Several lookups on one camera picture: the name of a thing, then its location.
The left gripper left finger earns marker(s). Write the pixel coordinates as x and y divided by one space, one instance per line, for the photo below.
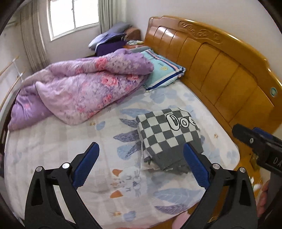
42 209

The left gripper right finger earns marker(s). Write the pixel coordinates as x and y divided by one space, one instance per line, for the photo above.
228 201

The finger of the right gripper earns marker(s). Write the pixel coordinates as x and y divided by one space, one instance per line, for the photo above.
244 134
264 134

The grey white checkered cardigan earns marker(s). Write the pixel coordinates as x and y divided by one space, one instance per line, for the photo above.
163 134

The wooden clothes rack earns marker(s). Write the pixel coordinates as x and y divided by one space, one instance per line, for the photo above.
11 75

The person right hand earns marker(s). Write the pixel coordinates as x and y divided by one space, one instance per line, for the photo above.
261 205

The wooden headboard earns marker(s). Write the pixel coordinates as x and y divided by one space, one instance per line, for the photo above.
231 78

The patterned white bed sheet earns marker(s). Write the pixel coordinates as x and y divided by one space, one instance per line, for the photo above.
121 191

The striped light blue pillow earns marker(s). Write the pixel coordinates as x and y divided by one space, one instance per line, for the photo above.
165 71

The purple floral quilt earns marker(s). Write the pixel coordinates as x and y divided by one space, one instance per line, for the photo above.
76 90

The wooden nightstand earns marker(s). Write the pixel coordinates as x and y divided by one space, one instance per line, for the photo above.
133 38

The blue grey pillow pile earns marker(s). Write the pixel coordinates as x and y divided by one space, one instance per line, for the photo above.
111 40

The right beige curtain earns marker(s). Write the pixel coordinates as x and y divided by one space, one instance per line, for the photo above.
110 13

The beige curtain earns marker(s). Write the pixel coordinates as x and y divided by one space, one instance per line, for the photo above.
110 13
32 36

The left beige curtain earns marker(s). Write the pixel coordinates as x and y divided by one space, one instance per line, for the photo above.
32 36

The window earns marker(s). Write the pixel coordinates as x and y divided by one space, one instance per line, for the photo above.
68 16

